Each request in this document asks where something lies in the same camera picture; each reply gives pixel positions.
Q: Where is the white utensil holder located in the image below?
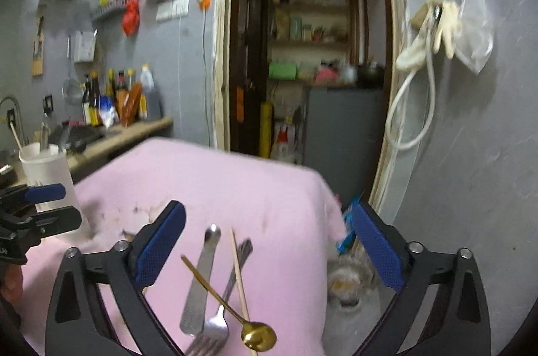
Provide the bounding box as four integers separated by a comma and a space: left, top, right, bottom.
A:
18, 143, 93, 245

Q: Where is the steel utensil handle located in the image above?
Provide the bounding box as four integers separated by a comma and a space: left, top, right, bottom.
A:
180, 224, 222, 336

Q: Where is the steel fork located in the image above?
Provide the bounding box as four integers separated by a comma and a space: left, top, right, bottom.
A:
184, 239, 253, 356

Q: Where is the wooden chopstick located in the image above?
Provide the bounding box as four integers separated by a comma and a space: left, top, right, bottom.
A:
230, 226, 259, 356

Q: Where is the gold spoon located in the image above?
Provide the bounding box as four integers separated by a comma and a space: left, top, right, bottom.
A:
182, 255, 277, 352

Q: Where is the left hand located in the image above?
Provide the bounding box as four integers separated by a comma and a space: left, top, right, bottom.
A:
1, 264, 24, 305

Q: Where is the black wok pan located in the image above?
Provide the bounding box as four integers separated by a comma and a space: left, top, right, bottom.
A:
48, 124, 104, 154

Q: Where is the steel faucet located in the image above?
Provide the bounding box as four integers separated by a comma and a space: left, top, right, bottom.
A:
1, 95, 27, 144

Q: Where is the pink table cloth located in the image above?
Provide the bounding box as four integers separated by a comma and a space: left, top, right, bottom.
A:
18, 136, 350, 356

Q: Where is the dark soy sauce bottle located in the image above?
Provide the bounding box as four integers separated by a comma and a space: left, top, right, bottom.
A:
89, 70, 101, 126

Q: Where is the mesh strainer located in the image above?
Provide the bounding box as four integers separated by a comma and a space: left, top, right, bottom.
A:
61, 36, 83, 105

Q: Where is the grey cabinet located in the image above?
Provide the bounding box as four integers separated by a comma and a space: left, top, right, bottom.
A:
303, 87, 386, 206

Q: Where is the yellow-label sauce bottle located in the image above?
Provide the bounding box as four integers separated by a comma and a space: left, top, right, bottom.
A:
105, 69, 117, 105

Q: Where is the wooden knife holder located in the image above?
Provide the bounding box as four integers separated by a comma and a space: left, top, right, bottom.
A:
31, 16, 44, 77

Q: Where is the white plastic jug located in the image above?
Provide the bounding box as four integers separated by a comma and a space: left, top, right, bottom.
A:
140, 64, 155, 120

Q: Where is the black pot on cabinet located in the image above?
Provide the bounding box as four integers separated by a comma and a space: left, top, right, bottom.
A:
356, 62, 385, 90

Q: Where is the red plastic bag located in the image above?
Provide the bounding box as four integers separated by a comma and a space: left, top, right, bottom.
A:
121, 0, 140, 37

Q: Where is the wooden shelf unit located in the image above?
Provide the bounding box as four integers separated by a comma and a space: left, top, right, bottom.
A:
267, 0, 359, 84

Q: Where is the white wall box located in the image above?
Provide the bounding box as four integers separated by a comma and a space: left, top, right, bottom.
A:
73, 30, 97, 64

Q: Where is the clear plastic bag on wall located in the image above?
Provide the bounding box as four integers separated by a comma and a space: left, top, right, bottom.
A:
454, 0, 495, 75

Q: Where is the grey wire wall shelf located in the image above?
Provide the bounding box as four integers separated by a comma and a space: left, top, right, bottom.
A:
90, 0, 132, 22

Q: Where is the white wall socket plate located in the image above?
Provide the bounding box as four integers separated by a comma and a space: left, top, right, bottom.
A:
156, 0, 190, 23

